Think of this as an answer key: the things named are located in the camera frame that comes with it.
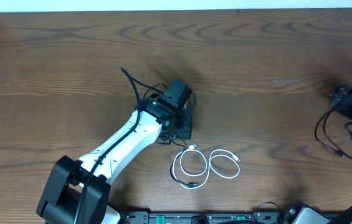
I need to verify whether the white USB cable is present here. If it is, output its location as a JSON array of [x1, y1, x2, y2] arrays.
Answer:
[[171, 142, 241, 190]]

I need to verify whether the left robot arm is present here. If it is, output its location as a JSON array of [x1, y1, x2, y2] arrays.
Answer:
[[36, 80, 194, 223]]

